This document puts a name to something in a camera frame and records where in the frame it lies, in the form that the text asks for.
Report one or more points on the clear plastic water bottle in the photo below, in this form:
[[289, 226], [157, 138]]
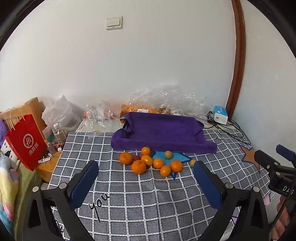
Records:
[[57, 134]]

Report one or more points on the wooden nightstand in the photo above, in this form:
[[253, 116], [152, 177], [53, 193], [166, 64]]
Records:
[[48, 169]]

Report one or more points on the grey checked bedsheet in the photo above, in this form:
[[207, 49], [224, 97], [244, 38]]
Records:
[[143, 204]]

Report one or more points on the red paper bag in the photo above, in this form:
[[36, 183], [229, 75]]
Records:
[[26, 141]]

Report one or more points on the brown wooden door frame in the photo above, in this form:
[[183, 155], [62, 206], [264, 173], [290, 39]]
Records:
[[239, 58]]

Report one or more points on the clear crumpled plastic bag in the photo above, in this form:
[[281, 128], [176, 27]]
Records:
[[101, 118]]

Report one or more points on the translucent grey plastic bag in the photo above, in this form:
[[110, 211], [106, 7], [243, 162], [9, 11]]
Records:
[[61, 112]]

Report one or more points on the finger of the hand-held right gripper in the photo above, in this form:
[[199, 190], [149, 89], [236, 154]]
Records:
[[286, 153], [266, 160]]

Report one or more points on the white power strip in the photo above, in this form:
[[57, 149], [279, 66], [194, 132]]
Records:
[[8, 150]]

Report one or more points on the small red tomato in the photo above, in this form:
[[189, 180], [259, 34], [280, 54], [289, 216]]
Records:
[[136, 158]]

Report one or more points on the small yellow round fruit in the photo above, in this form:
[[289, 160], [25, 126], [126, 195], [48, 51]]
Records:
[[192, 162], [168, 154]]

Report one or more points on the purple towel covered tray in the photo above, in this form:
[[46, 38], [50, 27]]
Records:
[[161, 132]]

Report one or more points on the colourful blanket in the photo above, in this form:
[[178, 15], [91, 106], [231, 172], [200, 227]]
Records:
[[5, 192]]

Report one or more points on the person's right hand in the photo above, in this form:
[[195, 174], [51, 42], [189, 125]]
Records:
[[288, 223]]

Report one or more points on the white wall switch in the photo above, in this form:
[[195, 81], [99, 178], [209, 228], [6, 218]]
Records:
[[114, 23]]

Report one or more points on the white and blue box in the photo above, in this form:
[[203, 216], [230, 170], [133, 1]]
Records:
[[220, 114]]

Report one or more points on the clear plastic bag of oranges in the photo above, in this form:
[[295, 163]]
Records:
[[166, 99]]

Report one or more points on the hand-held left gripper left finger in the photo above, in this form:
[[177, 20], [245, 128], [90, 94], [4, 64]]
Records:
[[83, 183]]

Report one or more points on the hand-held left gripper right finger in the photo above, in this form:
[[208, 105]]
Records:
[[205, 183]]

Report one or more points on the mandarin orange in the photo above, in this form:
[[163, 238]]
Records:
[[145, 150], [176, 166], [138, 166], [147, 160], [158, 163], [125, 158], [165, 171]]

